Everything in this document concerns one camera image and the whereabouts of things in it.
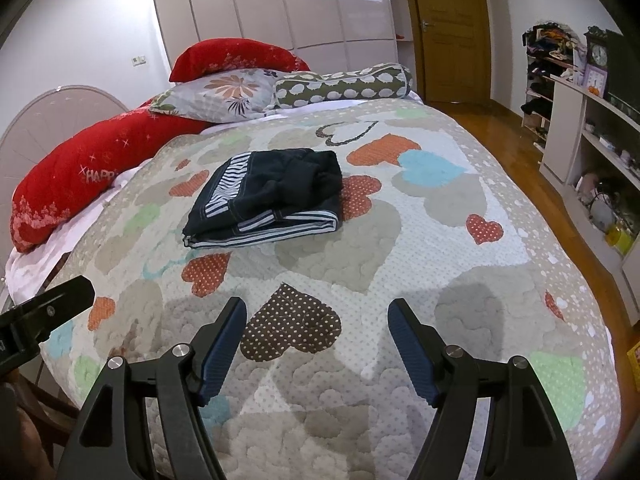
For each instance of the heart-patterned quilted bedspread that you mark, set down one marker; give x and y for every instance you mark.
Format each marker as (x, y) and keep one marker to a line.
(350, 270)

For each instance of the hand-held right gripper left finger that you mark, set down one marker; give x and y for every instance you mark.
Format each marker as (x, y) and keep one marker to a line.
(220, 355)

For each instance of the glossy beige wardrobe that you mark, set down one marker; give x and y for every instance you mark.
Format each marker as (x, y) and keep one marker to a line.
(300, 5)

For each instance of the red floral pillow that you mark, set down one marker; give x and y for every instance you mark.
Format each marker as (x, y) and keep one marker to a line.
(225, 55)

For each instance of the yellow cardboard box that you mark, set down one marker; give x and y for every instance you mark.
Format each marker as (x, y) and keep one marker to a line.
(635, 360)

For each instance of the dark mantel clock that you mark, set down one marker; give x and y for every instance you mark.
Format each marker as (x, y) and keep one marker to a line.
(597, 52)

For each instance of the wall outlet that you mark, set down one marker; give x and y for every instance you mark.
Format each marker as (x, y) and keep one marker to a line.
(138, 60)

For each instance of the pink plush toy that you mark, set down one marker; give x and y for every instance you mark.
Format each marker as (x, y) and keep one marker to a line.
(587, 182)

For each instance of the yellow jar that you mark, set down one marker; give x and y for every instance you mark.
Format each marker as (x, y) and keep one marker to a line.
(620, 240)

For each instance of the grey floral pillow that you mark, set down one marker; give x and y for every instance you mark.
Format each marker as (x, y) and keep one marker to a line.
(225, 95)

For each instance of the round padded headboard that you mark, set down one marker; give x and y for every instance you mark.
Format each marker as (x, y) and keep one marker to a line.
(40, 125)

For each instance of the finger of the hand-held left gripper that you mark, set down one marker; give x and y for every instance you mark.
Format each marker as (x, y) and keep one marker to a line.
(55, 305)

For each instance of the white round lamp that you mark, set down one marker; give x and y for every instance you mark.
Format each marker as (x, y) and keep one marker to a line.
(603, 215)

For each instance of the white shelf unit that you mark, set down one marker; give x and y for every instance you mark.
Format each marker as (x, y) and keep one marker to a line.
(565, 130)

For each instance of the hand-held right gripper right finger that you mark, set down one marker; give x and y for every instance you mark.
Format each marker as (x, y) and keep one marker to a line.
(412, 355)

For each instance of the green white-dotted bolster pillow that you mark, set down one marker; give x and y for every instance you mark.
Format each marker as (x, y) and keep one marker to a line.
(350, 85)

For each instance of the red starry long pillow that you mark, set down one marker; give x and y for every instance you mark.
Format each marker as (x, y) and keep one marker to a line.
(75, 170)

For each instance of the wooden door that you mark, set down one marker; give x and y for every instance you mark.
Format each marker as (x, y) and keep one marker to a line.
(450, 35)

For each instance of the shoe rack with shoes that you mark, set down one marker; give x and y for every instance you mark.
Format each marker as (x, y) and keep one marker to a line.
(542, 70)

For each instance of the navy pants with striped trim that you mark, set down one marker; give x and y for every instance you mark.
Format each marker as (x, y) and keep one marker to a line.
(280, 185)

